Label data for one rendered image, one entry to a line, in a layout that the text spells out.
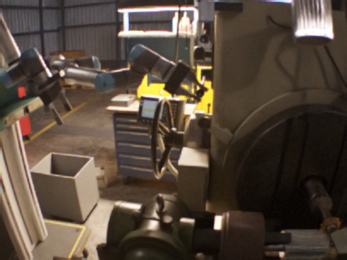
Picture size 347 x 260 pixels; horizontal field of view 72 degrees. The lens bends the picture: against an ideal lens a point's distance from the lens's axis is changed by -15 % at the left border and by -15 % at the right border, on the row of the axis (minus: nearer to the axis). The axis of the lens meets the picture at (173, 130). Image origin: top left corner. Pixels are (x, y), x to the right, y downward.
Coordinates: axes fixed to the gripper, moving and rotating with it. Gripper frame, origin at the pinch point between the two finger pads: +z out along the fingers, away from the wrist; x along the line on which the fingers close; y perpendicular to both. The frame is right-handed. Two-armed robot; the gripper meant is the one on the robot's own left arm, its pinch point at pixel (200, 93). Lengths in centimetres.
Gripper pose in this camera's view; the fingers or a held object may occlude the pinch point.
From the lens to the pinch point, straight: 109.3
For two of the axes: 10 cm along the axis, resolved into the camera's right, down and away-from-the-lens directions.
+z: 8.4, 5.4, 0.6
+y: -1.7, 3.6, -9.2
